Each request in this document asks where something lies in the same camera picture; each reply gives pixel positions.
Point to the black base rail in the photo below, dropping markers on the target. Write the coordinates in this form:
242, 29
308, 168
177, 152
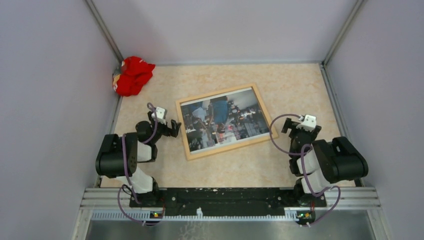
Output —
225, 202

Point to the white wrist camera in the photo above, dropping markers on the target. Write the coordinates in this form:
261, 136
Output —
160, 114
307, 122

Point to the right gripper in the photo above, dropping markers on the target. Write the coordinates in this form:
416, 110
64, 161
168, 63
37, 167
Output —
291, 124

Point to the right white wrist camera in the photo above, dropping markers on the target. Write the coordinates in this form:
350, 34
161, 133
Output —
307, 122

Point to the red cloth doll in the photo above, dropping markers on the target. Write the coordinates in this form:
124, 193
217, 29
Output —
131, 76

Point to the wooden picture frame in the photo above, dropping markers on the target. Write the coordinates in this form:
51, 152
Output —
185, 132

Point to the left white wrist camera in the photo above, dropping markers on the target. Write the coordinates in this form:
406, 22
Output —
160, 114

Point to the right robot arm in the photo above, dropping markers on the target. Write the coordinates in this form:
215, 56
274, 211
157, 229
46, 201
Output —
319, 164

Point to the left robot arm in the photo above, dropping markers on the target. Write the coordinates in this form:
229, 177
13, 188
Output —
119, 157

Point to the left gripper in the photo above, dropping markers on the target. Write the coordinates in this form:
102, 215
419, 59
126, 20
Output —
173, 130

